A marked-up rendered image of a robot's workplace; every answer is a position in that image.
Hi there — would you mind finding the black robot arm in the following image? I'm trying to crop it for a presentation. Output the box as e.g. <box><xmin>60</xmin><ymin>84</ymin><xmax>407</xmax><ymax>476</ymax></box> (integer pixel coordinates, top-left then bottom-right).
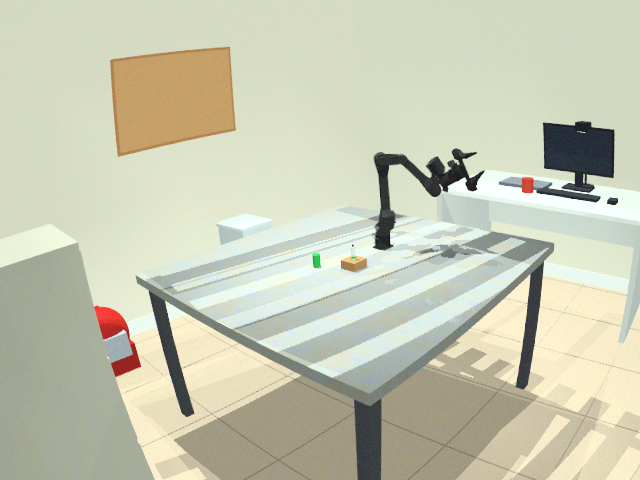
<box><xmin>373</xmin><ymin>152</ymin><xmax>464</xmax><ymax>250</ymax></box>

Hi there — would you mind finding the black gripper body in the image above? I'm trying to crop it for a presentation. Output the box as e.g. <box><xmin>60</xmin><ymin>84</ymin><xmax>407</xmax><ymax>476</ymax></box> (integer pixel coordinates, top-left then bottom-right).
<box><xmin>447</xmin><ymin>148</ymin><xmax>477</xmax><ymax>192</ymax></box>

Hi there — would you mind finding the tan wooden block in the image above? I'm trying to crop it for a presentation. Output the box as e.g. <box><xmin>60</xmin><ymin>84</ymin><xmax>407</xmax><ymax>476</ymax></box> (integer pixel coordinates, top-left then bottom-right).
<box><xmin>341</xmin><ymin>256</ymin><xmax>368</xmax><ymax>272</ymax></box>

